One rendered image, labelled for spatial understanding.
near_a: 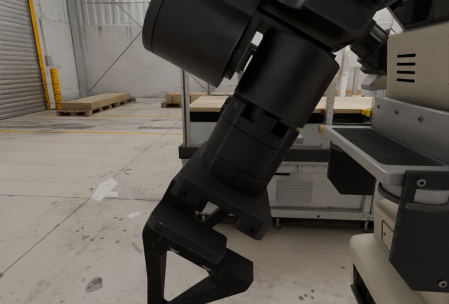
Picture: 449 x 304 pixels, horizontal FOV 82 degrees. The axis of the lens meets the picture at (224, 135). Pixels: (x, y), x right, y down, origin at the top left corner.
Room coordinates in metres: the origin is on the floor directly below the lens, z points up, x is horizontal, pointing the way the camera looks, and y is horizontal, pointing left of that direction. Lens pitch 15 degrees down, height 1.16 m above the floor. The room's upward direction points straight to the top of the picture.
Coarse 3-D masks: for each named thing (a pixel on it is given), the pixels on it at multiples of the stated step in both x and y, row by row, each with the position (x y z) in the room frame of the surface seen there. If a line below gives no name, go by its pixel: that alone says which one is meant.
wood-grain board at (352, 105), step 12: (204, 96) 2.32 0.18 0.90; (216, 96) 2.32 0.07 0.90; (228, 96) 2.32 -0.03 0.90; (324, 96) 2.32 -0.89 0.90; (192, 108) 1.69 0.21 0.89; (204, 108) 1.68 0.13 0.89; (216, 108) 1.68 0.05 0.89; (336, 108) 1.63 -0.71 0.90; (348, 108) 1.63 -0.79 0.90; (360, 108) 1.63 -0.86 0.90
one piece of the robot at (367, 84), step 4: (368, 76) 0.62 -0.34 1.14; (372, 76) 0.60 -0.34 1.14; (376, 76) 0.58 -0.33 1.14; (364, 80) 0.62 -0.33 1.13; (368, 80) 0.60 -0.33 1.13; (372, 80) 0.59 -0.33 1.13; (364, 84) 0.61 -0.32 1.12; (368, 84) 0.59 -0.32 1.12; (372, 84) 0.58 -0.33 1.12; (364, 88) 0.61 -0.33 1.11; (368, 88) 0.59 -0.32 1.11; (372, 88) 0.58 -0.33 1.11; (376, 88) 0.58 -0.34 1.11; (380, 88) 0.58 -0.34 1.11; (384, 88) 0.58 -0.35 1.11
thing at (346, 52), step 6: (348, 48) 2.36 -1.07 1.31; (348, 54) 2.36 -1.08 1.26; (342, 60) 2.39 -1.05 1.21; (348, 60) 2.36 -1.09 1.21; (342, 66) 2.38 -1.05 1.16; (348, 66) 2.36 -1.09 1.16; (342, 72) 2.37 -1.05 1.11; (342, 78) 2.36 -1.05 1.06; (342, 84) 2.36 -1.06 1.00; (342, 90) 2.36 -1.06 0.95; (342, 96) 2.36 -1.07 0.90
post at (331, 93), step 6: (336, 78) 1.43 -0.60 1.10; (330, 84) 1.43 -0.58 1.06; (330, 90) 1.43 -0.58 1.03; (330, 96) 1.43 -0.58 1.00; (330, 102) 1.43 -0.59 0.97; (330, 108) 1.43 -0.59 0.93; (330, 114) 1.43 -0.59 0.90; (324, 120) 1.46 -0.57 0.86; (330, 120) 1.43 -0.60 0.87; (324, 138) 1.43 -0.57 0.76; (324, 144) 1.43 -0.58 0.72
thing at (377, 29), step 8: (376, 24) 0.58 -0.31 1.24; (376, 32) 0.57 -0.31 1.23; (384, 32) 0.57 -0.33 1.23; (392, 32) 0.58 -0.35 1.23; (368, 40) 0.57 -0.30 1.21; (376, 40) 0.57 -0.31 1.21; (384, 40) 0.56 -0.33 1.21; (352, 48) 0.60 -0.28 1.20; (360, 48) 0.58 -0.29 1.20; (368, 48) 0.58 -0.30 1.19; (376, 48) 0.57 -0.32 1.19; (360, 56) 0.60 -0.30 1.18; (368, 56) 0.58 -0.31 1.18; (376, 56) 0.57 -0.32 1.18; (368, 64) 0.59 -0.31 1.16; (376, 64) 0.58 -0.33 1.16; (368, 72) 0.62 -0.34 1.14; (376, 72) 0.58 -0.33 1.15; (384, 72) 0.55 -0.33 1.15
